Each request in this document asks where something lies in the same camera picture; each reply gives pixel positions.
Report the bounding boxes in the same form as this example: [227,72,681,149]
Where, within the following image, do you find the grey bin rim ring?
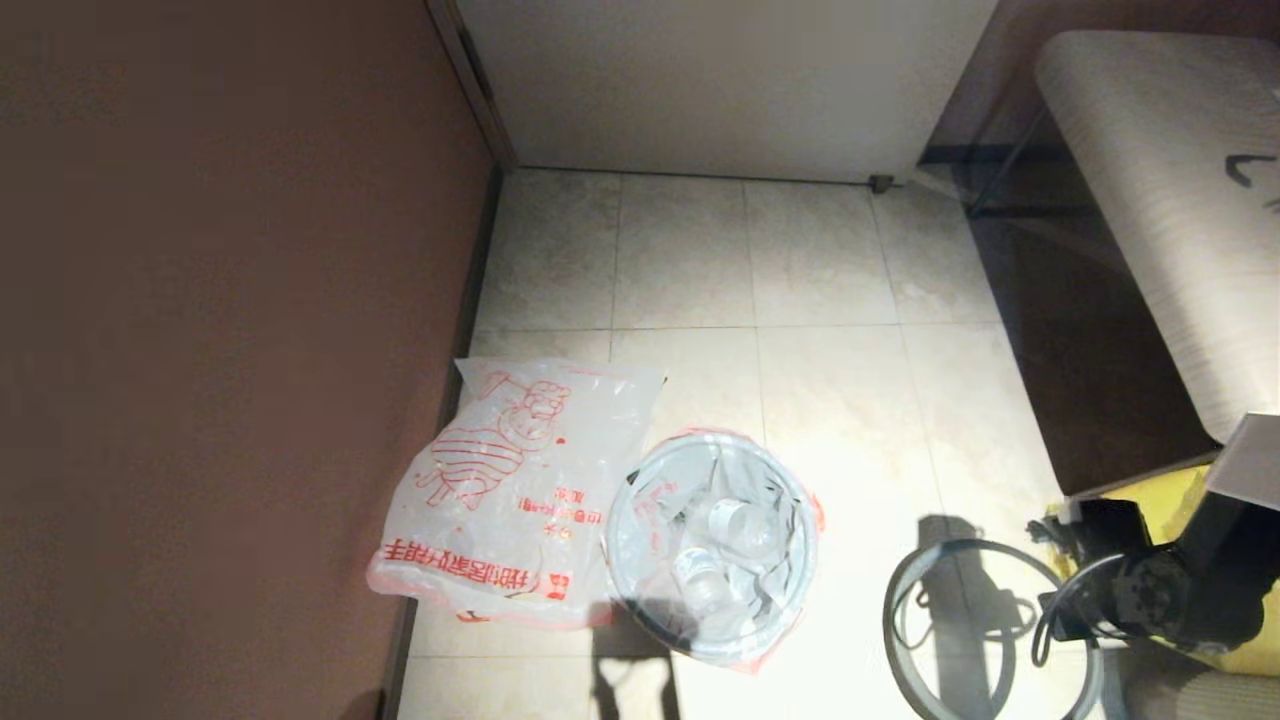
[883,540,1104,720]

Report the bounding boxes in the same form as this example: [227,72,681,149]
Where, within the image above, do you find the white plastic bag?
[603,428,826,673]

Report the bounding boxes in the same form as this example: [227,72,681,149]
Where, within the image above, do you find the yellow plastic bag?
[1040,462,1280,681]

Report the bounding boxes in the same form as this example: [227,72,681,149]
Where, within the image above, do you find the clear plastic bag red print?
[365,357,668,631]

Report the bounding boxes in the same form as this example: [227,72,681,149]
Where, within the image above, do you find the clear plastic water bottle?
[675,548,728,611]
[708,497,777,556]

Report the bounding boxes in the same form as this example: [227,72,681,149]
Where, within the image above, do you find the beige wooden table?
[1033,30,1280,448]

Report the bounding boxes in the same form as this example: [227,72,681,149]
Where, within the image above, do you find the white cabinet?
[455,0,1001,186]

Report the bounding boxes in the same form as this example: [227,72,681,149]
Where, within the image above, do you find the grey metal furniture frame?
[918,100,1101,219]

